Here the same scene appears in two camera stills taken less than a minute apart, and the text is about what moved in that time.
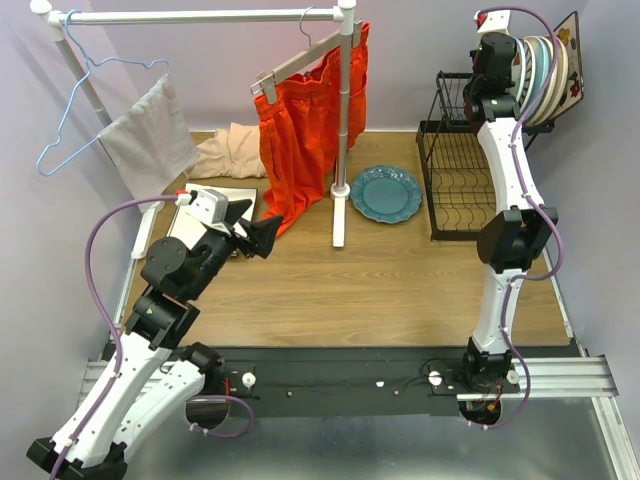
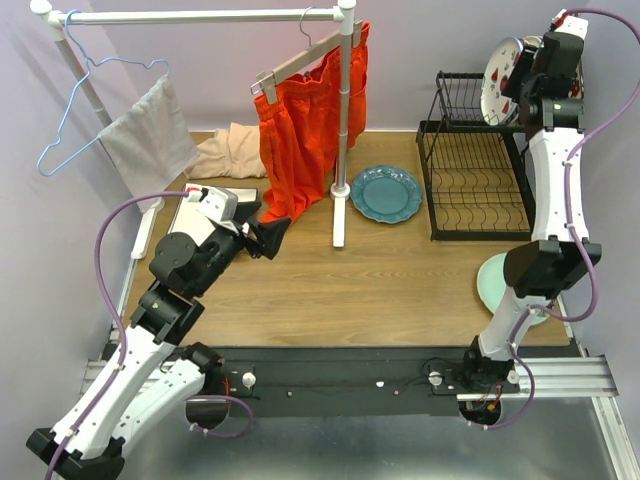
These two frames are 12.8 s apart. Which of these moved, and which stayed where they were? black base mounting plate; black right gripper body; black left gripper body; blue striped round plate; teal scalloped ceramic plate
Moved: black right gripper body; blue striped round plate
Stayed: teal scalloped ceramic plate; black base mounting plate; black left gripper body
